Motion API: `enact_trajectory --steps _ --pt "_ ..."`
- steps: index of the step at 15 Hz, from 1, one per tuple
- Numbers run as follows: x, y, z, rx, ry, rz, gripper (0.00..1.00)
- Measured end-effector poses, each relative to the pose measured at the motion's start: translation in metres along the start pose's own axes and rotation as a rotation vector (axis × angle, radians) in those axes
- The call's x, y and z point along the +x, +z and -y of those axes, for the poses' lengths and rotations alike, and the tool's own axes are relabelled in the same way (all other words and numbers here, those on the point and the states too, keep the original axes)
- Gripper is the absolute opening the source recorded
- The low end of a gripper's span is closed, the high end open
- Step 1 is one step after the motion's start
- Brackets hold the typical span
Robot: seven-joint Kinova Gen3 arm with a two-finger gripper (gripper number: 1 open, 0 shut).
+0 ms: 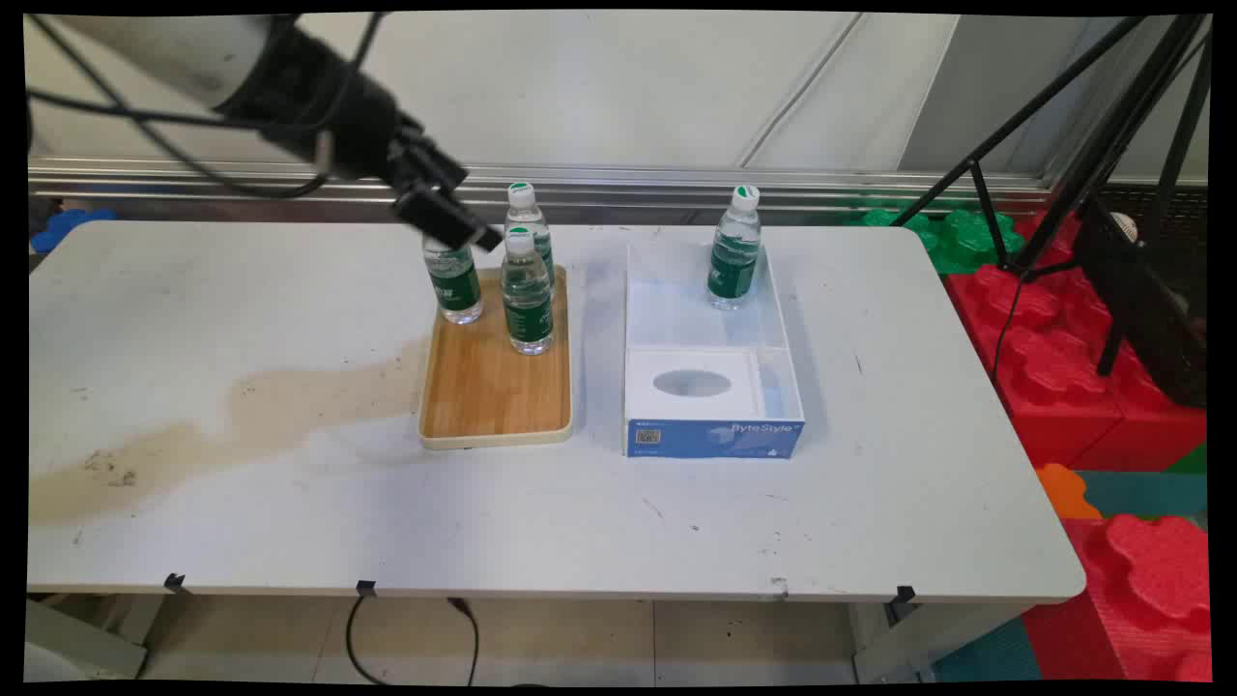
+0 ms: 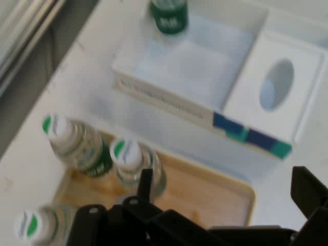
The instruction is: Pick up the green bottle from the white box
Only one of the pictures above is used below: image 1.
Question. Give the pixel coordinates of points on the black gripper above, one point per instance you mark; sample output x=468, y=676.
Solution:
x=319, y=101

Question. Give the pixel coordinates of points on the green label water bottle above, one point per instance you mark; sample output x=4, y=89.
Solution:
x=734, y=261
x=454, y=285
x=527, y=208
x=528, y=300

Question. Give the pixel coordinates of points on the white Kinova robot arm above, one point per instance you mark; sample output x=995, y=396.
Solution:
x=155, y=53

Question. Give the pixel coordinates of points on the bamboo serving tray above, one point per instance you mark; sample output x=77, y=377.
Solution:
x=495, y=387

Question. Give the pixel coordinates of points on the blue white cardboard box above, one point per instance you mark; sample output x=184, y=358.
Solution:
x=710, y=387

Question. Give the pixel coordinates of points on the blue foam piece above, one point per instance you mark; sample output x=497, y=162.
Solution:
x=68, y=227

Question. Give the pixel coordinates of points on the green foam blocks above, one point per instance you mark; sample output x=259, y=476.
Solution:
x=957, y=237

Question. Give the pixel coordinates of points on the grey table leg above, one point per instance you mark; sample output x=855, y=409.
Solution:
x=928, y=643
x=77, y=638

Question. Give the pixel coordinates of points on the red foam block stack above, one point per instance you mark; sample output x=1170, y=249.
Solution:
x=1063, y=377

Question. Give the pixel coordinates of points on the black tripod stand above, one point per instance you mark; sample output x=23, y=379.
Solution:
x=1111, y=135

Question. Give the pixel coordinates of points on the orange foam piece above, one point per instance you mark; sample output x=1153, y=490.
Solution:
x=1063, y=491

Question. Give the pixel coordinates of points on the black flat panel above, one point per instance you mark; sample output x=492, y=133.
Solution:
x=1145, y=309

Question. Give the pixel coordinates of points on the teal foam mat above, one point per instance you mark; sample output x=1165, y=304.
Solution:
x=1150, y=493

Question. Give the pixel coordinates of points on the aluminium wall rail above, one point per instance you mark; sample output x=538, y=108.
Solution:
x=676, y=182

